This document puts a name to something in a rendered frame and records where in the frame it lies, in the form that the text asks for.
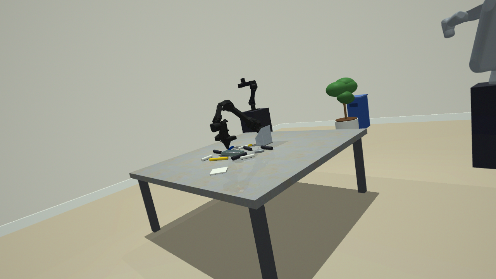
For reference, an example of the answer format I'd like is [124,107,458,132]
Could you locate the keyboard with white letter keys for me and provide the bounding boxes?
[221,150,245,157]

